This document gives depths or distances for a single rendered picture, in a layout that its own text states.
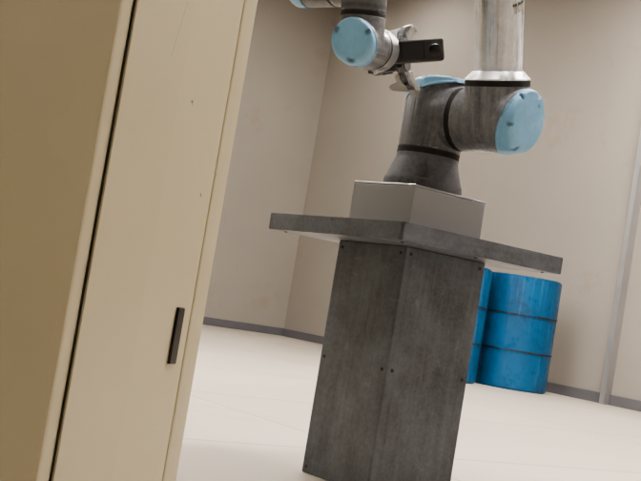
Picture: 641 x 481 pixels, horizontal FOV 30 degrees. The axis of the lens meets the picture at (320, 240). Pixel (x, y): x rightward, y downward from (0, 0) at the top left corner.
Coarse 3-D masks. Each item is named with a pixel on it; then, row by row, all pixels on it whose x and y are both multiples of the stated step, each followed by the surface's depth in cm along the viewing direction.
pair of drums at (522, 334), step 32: (512, 288) 901; (544, 288) 901; (480, 320) 884; (512, 320) 898; (544, 320) 901; (480, 352) 914; (512, 352) 896; (544, 352) 903; (512, 384) 895; (544, 384) 908
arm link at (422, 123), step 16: (416, 80) 283; (432, 80) 280; (448, 80) 280; (464, 80) 282; (416, 96) 282; (432, 96) 280; (448, 96) 277; (416, 112) 281; (432, 112) 278; (448, 112) 275; (416, 128) 280; (432, 128) 279; (400, 144) 284; (416, 144) 280; (432, 144) 279; (448, 144) 279
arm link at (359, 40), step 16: (352, 16) 233; (368, 16) 232; (336, 32) 233; (352, 32) 232; (368, 32) 231; (384, 32) 239; (336, 48) 233; (352, 48) 232; (368, 48) 231; (384, 48) 237; (352, 64) 234; (368, 64) 236; (384, 64) 242
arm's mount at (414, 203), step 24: (360, 192) 285; (384, 192) 278; (408, 192) 271; (432, 192) 273; (360, 216) 284; (384, 216) 276; (408, 216) 270; (432, 216) 273; (456, 216) 278; (480, 216) 282
